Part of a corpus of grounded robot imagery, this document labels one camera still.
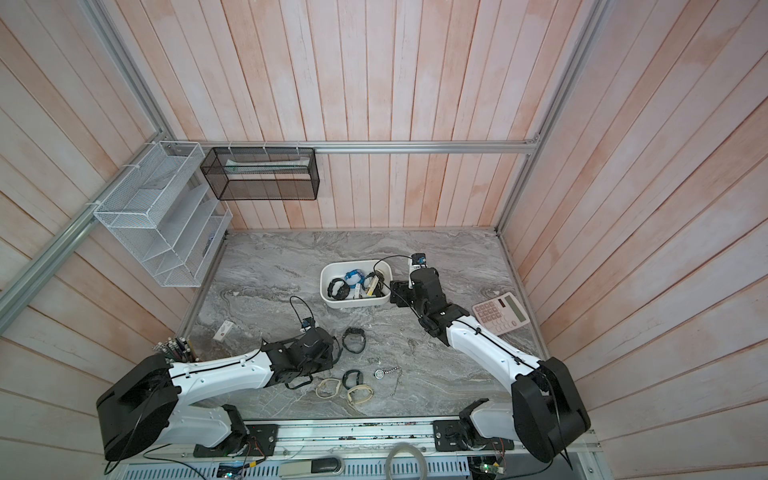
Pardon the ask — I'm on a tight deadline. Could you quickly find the white plastic storage box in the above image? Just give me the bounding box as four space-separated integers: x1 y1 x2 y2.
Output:
320 260 393 309

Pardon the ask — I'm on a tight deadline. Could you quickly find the grey coiled hose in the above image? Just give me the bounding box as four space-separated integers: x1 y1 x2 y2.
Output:
384 442 428 480

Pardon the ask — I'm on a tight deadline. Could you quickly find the yellow cream band watch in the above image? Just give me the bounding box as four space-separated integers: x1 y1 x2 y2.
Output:
346 384 374 406

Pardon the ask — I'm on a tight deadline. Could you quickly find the blue band watch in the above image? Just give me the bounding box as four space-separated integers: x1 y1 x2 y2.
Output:
344 269 366 286

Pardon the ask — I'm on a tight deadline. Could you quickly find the small black band watch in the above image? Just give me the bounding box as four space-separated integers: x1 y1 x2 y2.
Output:
342 369 364 390

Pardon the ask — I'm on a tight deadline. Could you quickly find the left aluminium frame rail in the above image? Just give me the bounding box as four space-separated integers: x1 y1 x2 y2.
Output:
1 130 167 333

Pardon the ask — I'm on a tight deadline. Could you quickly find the grey black handheld device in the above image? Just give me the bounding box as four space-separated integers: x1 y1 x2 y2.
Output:
278 456 345 479

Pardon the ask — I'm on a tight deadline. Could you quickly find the white wire mesh shelf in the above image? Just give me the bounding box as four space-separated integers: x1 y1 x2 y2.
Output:
95 141 232 288

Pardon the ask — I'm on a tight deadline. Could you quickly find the right aluminium frame post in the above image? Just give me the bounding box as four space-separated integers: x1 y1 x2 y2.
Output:
495 0 614 236

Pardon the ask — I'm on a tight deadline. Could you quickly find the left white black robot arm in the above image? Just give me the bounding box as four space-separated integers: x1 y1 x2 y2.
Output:
96 327 341 462

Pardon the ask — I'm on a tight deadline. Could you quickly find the black mesh wall basket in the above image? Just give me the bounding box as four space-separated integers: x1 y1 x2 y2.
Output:
201 146 320 201

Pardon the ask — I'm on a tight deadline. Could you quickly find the pink white calculator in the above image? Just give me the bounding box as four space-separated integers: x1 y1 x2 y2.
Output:
472 292 530 336

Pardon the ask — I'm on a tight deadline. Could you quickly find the small black clip watch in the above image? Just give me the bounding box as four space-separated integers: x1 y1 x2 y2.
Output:
353 283 365 299

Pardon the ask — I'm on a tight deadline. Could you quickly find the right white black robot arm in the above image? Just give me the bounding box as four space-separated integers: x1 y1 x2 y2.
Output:
390 267 591 463

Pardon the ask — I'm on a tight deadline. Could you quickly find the black sport watch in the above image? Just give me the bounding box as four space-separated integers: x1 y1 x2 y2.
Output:
363 270 385 298
326 277 351 301

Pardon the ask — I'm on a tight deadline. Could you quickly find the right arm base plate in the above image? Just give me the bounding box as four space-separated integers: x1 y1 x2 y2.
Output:
432 419 514 452

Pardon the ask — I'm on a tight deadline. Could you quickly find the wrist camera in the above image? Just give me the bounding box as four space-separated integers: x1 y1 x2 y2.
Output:
301 317 316 332
408 252 427 277

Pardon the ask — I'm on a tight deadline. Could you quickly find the front aluminium mounting rail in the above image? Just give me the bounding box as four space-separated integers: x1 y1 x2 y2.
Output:
128 416 601 466

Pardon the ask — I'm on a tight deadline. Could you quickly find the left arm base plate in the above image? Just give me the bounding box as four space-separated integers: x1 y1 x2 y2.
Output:
193 424 279 458

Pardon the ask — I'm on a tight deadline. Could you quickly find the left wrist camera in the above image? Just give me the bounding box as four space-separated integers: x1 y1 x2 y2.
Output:
301 317 316 332

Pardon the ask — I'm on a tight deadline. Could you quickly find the red cup of pens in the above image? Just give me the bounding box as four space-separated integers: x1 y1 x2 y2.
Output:
153 337 197 363

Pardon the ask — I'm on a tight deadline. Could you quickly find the horizontal aluminium rail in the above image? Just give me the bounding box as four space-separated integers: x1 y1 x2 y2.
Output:
198 140 538 154

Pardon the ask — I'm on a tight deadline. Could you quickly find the small white tag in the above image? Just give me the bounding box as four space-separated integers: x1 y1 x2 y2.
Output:
212 320 235 342

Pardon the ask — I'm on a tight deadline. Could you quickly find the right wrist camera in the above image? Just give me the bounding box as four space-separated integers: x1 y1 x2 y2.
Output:
408 252 427 277

